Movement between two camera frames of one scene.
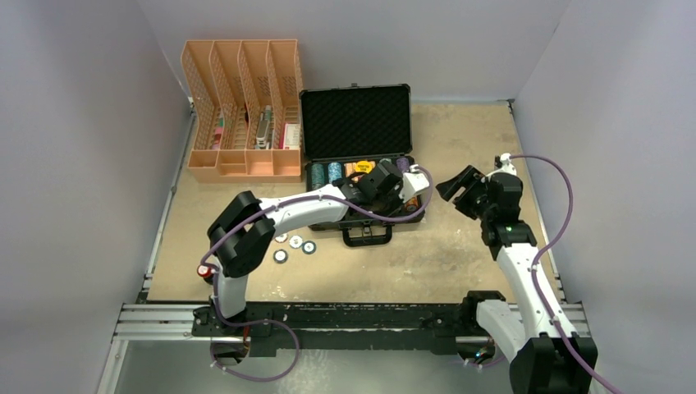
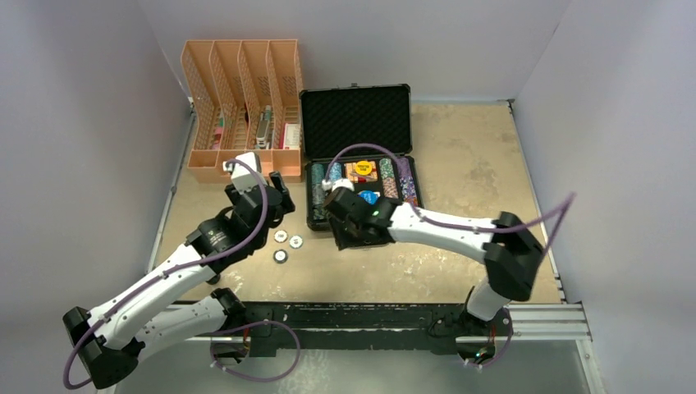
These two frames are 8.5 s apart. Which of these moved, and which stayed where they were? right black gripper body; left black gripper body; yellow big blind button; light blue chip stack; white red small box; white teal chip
Moved: right black gripper body; left black gripper body
Stayed: white red small box; light blue chip stack; white teal chip; yellow big blind button
